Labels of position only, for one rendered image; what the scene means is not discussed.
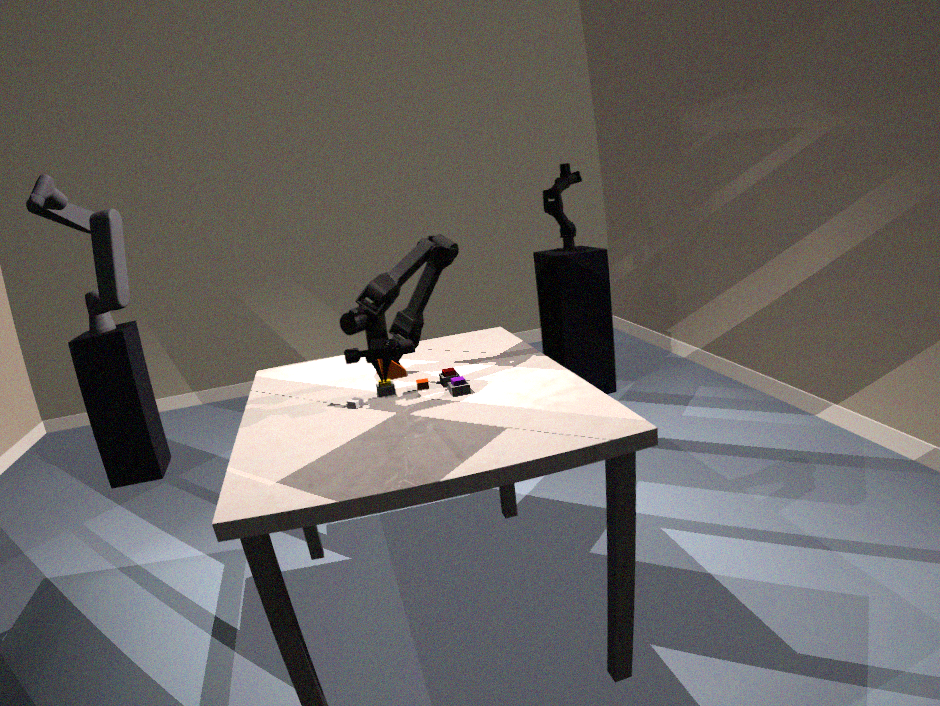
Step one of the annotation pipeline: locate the red button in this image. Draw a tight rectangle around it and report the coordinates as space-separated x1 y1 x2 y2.
439 367 460 387

